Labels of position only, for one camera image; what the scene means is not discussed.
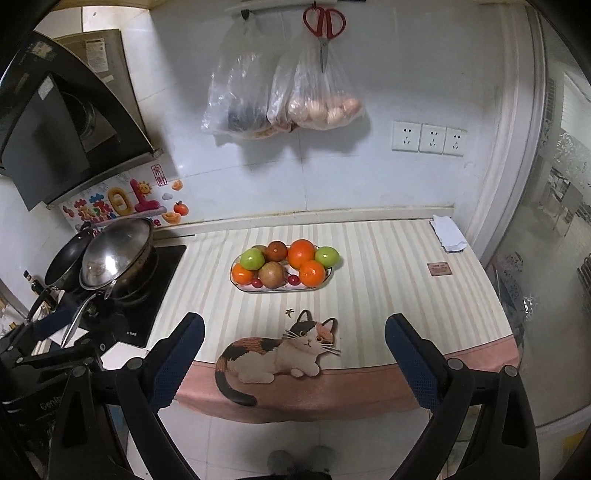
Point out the dark orange tangerine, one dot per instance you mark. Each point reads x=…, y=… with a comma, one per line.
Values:
x=276, y=251

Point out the black frying pan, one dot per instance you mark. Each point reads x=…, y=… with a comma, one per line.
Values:
x=62, y=273

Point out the white folded cloth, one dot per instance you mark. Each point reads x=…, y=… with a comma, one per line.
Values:
x=450, y=236

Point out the orange tangerine front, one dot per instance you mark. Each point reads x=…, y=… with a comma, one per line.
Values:
x=312, y=273

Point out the black range hood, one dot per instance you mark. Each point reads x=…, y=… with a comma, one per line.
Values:
x=62, y=128

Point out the plastic bag dark contents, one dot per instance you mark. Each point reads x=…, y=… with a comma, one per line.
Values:
x=239, y=93

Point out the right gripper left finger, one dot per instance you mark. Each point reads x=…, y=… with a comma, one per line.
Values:
x=146, y=385

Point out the brown mat label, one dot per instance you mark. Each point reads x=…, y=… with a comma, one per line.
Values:
x=437, y=269

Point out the green apple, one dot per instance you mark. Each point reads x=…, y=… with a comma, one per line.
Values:
x=252, y=259
x=327, y=256

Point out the colourful wall sticker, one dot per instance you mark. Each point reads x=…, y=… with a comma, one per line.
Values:
x=153, y=190

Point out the large orange fruit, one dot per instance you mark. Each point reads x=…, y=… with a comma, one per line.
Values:
x=300, y=252

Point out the red handled scissors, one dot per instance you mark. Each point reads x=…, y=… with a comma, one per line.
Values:
x=326, y=24

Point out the striped cat table mat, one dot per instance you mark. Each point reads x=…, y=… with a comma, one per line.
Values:
x=383, y=271

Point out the black induction stove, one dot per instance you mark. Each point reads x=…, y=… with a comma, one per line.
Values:
x=131, y=315

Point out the white fruit plate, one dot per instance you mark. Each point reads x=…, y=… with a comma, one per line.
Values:
x=286, y=287

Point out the steel wok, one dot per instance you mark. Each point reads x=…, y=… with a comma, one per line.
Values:
x=115, y=264

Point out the small orange tangerine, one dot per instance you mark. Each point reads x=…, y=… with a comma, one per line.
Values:
x=241, y=275

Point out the white wall socket strip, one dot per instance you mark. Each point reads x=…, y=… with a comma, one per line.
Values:
x=429, y=139

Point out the brown kiwi fruit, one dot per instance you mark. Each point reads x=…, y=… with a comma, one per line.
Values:
x=272, y=275

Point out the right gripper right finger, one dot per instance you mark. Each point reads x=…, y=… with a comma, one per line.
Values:
x=444, y=387

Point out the plastic bag of eggs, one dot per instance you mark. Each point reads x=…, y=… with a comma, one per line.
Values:
x=311, y=90

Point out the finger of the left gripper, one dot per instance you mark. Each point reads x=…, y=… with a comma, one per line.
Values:
x=21, y=341

